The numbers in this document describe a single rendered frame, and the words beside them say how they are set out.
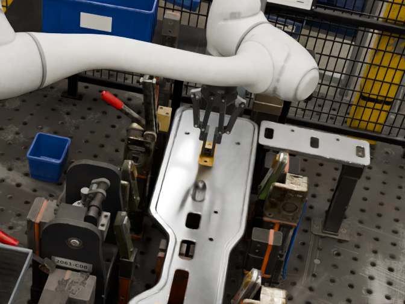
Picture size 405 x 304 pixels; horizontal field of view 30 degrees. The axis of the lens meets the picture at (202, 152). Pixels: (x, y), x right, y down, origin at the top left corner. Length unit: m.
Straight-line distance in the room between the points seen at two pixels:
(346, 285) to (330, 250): 0.12
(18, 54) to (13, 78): 0.04
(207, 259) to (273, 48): 0.47
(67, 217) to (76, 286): 0.13
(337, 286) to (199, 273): 0.56
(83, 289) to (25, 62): 0.44
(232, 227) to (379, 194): 0.76
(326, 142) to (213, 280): 0.57
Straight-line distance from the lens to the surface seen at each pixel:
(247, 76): 1.43
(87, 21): 2.10
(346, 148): 1.99
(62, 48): 1.33
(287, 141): 1.95
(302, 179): 1.79
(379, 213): 2.29
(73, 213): 1.47
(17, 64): 1.27
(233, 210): 1.74
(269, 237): 1.71
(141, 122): 1.79
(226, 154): 1.87
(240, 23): 1.54
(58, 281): 1.46
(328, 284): 2.05
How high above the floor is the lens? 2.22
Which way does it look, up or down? 41 degrees down
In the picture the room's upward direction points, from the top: 10 degrees clockwise
